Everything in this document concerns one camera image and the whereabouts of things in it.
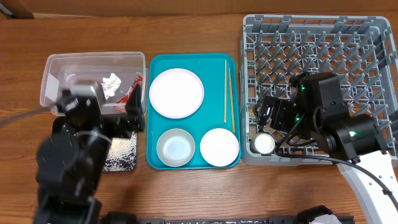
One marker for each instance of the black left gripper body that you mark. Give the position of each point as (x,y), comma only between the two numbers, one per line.
(116,126)

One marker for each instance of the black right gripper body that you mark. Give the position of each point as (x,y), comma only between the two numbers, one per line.
(285,116)

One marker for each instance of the red wrapper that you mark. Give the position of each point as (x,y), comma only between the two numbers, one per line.
(138,81)

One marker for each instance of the white napkin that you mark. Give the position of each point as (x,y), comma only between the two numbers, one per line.
(110,85)

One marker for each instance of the white cup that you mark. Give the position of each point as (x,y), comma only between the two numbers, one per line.
(263,143)

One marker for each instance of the grey bowl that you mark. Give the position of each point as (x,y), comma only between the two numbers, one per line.
(175,147)

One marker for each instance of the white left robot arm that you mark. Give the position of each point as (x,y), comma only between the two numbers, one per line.
(71,160)

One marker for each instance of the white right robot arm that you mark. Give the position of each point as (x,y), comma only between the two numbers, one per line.
(317,125)

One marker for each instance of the scattered rice grains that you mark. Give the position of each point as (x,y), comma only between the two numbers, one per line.
(122,155)

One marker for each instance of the black tray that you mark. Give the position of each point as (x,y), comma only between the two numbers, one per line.
(107,142)

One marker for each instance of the clear plastic bin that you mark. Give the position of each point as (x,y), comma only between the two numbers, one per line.
(65,69)

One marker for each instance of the large white plate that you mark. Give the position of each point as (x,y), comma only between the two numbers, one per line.
(176,93)

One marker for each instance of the right wooden chopstick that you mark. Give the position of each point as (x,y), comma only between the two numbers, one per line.
(231,101)

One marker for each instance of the small white plate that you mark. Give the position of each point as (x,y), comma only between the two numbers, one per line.
(219,147)

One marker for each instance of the grey dish rack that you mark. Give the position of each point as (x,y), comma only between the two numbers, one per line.
(359,49)

